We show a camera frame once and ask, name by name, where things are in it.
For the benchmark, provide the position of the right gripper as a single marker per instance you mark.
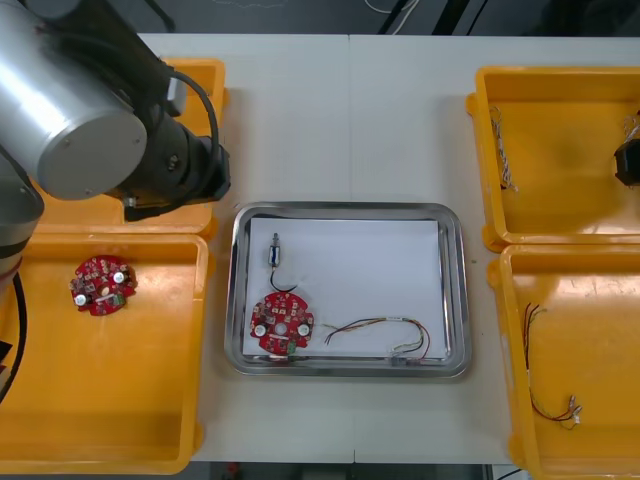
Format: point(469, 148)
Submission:
point(629, 165)

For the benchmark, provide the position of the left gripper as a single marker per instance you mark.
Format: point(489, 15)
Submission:
point(212, 170)

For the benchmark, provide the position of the silver and black left arm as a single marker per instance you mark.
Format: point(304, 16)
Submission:
point(75, 125)

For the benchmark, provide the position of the round red circuit board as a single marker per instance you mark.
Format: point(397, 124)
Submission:
point(280, 312)
point(100, 280)

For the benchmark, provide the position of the yellow-orange plastic bin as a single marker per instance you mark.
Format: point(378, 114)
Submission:
point(215, 80)
point(100, 400)
point(600, 325)
point(560, 215)

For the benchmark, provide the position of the steel tray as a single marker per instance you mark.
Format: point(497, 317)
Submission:
point(235, 300)

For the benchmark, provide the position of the metal solenoid blue label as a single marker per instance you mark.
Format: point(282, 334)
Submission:
point(273, 255)

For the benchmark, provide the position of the black stand leg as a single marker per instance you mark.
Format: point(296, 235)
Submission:
point(162, 15)

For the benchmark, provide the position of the white paper sheet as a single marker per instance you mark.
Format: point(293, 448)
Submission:
point(360, 270)

